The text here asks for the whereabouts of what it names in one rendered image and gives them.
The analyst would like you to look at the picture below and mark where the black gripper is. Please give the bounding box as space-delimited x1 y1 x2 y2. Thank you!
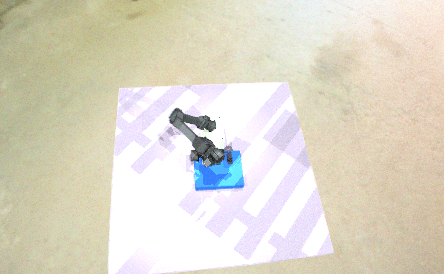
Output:
190 149 224 163

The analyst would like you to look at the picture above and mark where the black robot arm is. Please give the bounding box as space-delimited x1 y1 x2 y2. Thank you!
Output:
168 108 226 167

